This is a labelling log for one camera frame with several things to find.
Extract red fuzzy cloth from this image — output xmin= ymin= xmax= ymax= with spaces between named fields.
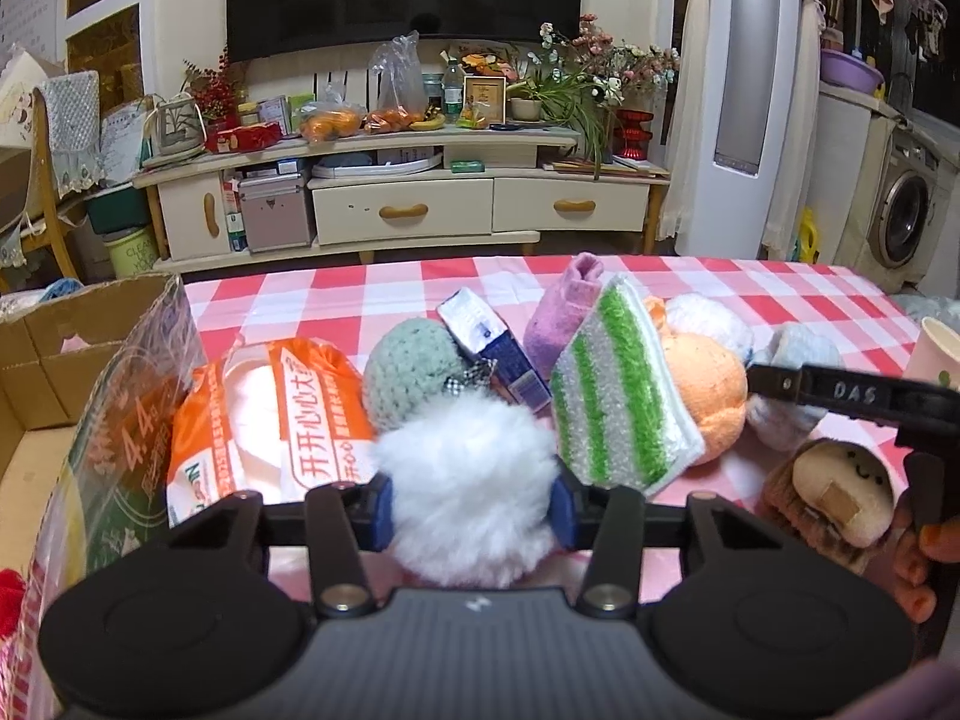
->
xmin=0 ymin=568 xmax=28 ymax=635

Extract artificial flower bouquet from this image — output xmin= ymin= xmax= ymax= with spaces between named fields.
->
xmin=540 ymin=13 xmax=680 ymax=102

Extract wooden chair with lace cover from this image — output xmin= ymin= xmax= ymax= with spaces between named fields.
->
xmin=19 ymin=71 xmax=106 ymax=286

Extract blue and white carton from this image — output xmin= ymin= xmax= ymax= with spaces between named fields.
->
xmin=437 ymin=289 xmax=554 ymax=413

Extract white fluffy pom-pom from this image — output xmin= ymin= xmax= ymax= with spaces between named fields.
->
xmin=371 ymin=394 xmax=560 ymax=587

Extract tall plastic bag of oranges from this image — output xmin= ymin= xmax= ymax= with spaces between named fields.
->
xmin=366 ymin=31 xmax=428 ymax=134

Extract red berry branches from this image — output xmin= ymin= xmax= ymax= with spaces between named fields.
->
xmin=184 ymin=49 xmax=247 ymax=122

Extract plastic water bottle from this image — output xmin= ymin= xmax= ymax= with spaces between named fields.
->
xmin=441 ymin=58 xmax=466 ymax=121

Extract person's right hand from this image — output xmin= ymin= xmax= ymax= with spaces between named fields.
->
xmin=891 ymin=501 xmax=940 ymax=625

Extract pink storage box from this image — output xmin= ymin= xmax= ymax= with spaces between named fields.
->
xmin=238 ymin=176 xmax=316 ymax=252

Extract scalloped paper bag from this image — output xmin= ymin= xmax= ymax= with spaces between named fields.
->
xmin=0 ymin=45 xmax=67 ymax=147

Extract light blue plush toy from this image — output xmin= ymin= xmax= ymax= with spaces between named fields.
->
xmin=746 ymin=325 xmax=845 ymax=452

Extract orange plush toy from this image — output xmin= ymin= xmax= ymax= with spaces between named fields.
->
xmin=643 ymin=296 xmax=749 ymax=466

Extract orange tissue packet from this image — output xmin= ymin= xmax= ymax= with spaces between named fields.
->
xmin=166 ymin=337 xmax=376 ymax=530

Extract brown plush toy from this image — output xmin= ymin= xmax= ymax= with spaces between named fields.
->
xmin=763 ymin=439 xmax=912 ymax=578

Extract cream television stand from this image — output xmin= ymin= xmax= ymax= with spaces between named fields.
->
xmin=133 ymin=124 xmax=672 ymax=275

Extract purple crocheted toy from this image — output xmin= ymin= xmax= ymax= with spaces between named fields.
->
xmin=523 ymin=253 xmax=607 ymax=380

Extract dark green bin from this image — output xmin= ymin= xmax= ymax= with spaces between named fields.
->
xmin=86 ymin=184 xmax=151 ymax=235

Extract washing machine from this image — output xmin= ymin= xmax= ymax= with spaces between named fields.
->
xmin=836 ymin=86 xmax=960 ymax=293

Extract red snack box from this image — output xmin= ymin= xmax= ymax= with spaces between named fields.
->
xmin=205 ymin=122 xmax=284 ymax=155

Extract paper cup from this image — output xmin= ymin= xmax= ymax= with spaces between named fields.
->
xmin=904 ymin=317 xmax=960 ymax=391

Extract green crocheted ball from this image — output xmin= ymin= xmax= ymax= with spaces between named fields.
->
xmin=362 ymin=317 xmax=481 ymax=436

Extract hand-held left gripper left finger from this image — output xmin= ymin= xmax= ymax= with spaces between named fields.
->
xmin=171 ymin=472 xmax=395 ymax=617

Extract small plastic bag of oranges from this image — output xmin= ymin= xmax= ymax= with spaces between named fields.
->
xmin=300 ymin=86 xmax=367 ymax=143

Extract light green trash bin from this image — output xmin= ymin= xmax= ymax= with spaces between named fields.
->
xmin=103 ymin=225 xmax=160 ymax=280

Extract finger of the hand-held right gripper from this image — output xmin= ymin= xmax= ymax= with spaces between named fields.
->
xmin=748 ymin=362 xmax=960 ymax=425

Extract wooden picture frame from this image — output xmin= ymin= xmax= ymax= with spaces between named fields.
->
xmin=463 ymin=75 xmax=506 ymax=127

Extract white tower air conditioner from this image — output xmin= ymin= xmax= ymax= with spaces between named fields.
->
xmin=671 ymin=0 xmax=807 ymax=260

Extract yellow plastic bottle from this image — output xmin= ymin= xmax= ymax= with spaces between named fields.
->
xmin=795 ymin=210 xmax=822 ymax=263

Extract red checkered tablecloth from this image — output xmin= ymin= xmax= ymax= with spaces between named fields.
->
xmin=172 ymin=255 xmax=960 ymax=616

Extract purple plastic basin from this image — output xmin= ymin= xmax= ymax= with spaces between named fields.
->
xmin=819 ymin=49 xmax=886 ymax=96

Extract red vase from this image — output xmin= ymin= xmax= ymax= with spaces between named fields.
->
xmin=613 ymin=109 xmax=655 ymax=161

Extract potted green plant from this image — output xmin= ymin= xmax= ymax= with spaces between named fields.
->
xmin=506 ymin=52 xmax=610 ymax=166

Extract green striped sponge cloth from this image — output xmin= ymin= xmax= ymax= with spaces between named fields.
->
xmin=550 ymin=275 xmax=706 ymax=497

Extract framed paper certificate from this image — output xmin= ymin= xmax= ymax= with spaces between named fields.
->
xmin=101 ymin=101 xmax=155 ymax=177

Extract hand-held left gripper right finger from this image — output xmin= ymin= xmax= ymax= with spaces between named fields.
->
xmin=550 ymin=474 xmax=785 ymax=617

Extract cardboard box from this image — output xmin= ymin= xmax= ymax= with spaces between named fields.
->
xmin=0 ymin=274 xmax=207 ymax=720

